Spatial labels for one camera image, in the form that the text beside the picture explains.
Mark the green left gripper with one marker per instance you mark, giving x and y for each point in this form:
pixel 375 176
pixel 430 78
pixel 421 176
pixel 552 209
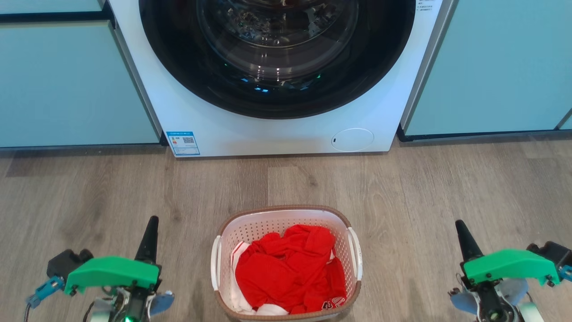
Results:
pixel 111 270

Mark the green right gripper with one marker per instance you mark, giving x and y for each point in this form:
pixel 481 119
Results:
pixel 509 266

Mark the white perforated laundry basket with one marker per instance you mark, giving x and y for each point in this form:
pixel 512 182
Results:
pixel 259 226

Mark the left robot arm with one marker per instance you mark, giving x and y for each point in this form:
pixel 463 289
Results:
pixel 120 315

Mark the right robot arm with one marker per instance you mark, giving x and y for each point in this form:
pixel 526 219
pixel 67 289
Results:
pixel 509 313

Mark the white garment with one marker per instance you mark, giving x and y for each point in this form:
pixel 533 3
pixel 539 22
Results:
pixel 235 293

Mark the blue right wrist connector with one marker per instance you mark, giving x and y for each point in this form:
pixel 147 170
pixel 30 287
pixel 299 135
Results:
pixel 566 273

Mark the blue wrist connector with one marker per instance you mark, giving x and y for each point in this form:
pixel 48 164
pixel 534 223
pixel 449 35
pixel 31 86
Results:
pixel 44 290
pixel 566 273

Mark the blue energy label sticker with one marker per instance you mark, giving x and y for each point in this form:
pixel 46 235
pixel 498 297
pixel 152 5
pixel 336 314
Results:
pixel 183 143

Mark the blue left wrist connector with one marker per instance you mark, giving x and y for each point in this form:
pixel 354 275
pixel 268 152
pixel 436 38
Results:
pixel 44 290

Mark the red garment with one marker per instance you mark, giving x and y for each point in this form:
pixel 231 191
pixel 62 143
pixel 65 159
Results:
pixel 286 273

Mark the round white filter cover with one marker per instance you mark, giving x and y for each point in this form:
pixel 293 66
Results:
pixel 354 139

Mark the white front-load washing machine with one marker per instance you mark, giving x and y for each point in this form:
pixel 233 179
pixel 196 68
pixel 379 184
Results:
pixel 286 134

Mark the large pale green cabinet door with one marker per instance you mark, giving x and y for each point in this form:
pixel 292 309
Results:
pixel 67 85

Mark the tall pale green cabinet panel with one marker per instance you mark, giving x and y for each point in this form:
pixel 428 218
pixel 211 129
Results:
pixel 496 67

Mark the black round washer door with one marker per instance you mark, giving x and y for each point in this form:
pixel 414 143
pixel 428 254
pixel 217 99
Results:
pixel 183 67

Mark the pale green cabinet drawer front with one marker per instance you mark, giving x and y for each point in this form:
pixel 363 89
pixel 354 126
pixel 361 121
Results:
pixel 44 4

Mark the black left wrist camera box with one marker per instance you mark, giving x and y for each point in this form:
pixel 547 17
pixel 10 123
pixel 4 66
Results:
pixel 67 264

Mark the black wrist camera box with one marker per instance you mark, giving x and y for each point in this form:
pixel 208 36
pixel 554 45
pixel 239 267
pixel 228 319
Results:
pixel 67 264
pixel 552 252

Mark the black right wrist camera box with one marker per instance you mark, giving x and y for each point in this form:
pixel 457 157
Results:
pixel 552 252

